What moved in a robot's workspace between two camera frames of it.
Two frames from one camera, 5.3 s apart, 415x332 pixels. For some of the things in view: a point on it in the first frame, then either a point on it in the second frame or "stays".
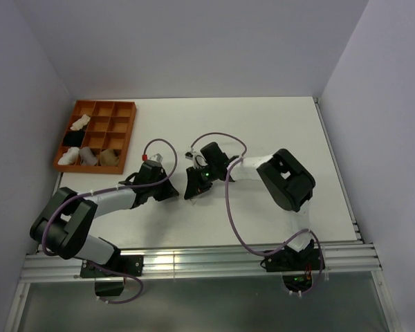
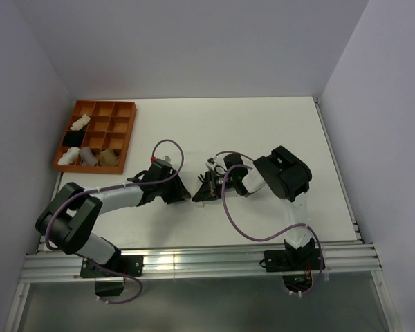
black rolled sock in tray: x=74 y=137 stays
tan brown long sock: x=108 y=158 stays
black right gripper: x=194 y=185 -> x=209 y=189
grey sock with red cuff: x=86 y=157 stays
